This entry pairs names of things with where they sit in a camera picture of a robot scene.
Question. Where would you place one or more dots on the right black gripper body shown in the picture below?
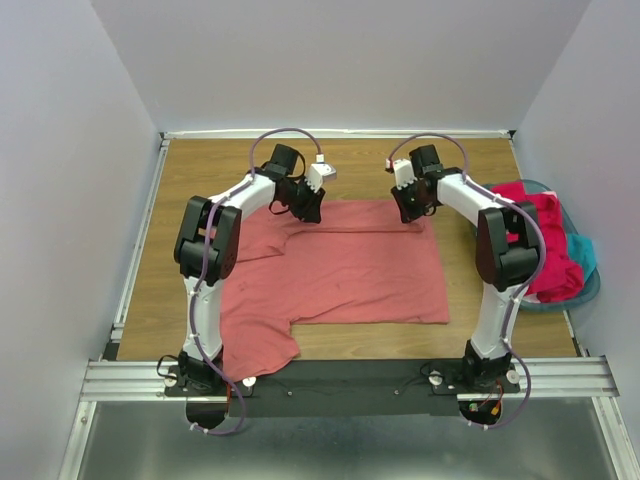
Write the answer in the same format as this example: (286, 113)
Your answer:
(410, 203)

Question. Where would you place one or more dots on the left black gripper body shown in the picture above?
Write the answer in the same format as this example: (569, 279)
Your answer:
(301, 199)

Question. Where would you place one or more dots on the salmon pink t shirt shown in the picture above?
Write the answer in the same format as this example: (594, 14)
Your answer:
(359, 265)

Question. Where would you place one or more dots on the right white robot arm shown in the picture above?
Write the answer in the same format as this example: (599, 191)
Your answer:
(509, 253)

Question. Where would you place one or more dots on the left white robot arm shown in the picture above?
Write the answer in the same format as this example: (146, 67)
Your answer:
(207, 249)

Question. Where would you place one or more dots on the magenta t shirt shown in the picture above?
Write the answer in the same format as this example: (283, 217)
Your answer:
(561, 278)

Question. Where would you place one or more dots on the teal t shirt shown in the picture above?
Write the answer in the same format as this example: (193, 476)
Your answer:
(581, 251)

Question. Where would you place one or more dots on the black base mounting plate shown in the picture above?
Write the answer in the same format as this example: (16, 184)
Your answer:
(341, 388)

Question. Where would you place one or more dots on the teal plastic basket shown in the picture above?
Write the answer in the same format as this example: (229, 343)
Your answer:
(591, 285)

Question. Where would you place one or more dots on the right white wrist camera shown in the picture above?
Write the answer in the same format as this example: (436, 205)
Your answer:
(403, 173)

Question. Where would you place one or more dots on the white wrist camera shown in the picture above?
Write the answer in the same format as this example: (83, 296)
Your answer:
(318, 174)
(403, 173)

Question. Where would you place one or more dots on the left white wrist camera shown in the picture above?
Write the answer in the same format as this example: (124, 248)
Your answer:
(318, 174)

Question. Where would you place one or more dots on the aluminium front rail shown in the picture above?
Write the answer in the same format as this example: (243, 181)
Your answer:
(577, 377)

